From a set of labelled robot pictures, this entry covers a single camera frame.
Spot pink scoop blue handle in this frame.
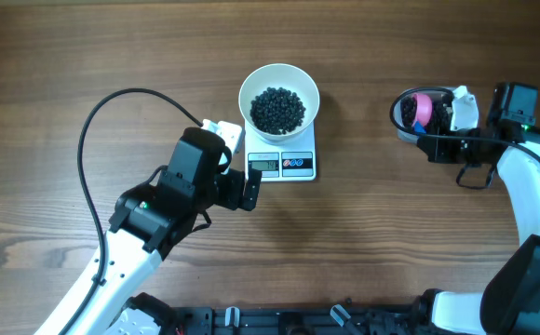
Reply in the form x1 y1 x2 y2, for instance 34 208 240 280
412 93 433 133

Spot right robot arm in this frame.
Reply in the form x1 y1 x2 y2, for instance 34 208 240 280
417 82 540 334

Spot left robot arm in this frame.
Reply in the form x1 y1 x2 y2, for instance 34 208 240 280
38 122 262 334

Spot white digital kitchen scale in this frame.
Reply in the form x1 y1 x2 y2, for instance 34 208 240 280
244 124 317 182

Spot black beans in bowl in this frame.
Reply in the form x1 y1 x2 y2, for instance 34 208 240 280
250 87 306 135

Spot white bowl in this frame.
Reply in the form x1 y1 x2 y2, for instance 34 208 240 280
238 63 320 142

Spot clear plastic container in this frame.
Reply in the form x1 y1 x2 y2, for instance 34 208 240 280
390 87 453 144

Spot black left camera cable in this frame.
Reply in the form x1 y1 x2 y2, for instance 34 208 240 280
58 87 204 335

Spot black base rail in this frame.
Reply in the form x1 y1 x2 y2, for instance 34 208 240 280
106 291 439 335

